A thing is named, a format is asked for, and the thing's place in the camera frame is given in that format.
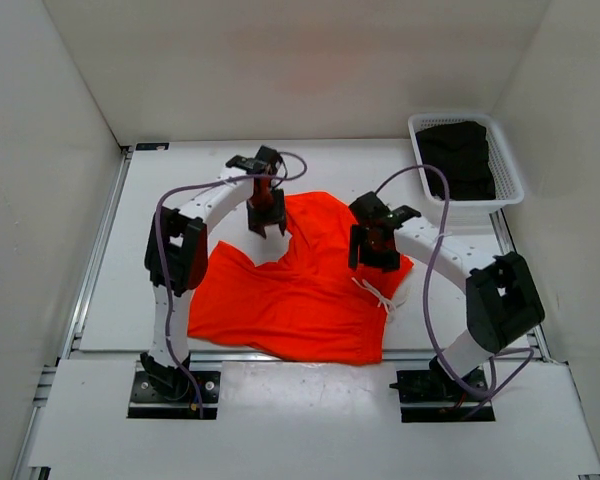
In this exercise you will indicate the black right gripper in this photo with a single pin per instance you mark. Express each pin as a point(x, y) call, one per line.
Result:
point(357, 241)

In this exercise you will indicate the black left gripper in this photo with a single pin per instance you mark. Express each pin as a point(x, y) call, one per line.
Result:
point(276, 216)

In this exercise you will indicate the orange shorts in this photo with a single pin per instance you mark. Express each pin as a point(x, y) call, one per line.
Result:
point(308, 306)

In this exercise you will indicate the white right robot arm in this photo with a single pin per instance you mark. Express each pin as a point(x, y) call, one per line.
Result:
point(502, 301)

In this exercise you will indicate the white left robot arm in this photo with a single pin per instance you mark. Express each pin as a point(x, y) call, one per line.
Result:
point(177, 256)

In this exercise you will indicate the black folded shorts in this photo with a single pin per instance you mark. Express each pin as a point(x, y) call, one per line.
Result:
point(461, 152)

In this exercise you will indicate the white plastic basket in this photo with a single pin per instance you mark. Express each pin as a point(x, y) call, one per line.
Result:
point(509, 189)

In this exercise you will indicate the black corner label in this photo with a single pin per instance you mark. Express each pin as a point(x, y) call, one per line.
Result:
point(152, 146)

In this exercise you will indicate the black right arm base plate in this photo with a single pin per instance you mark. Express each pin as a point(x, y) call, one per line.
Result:
point(425, 398)

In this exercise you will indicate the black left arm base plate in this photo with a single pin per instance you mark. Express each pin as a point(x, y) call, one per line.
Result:
point(151, 400)

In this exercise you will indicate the aluminium table edge rail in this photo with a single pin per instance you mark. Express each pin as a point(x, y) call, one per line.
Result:
point(121, 310)

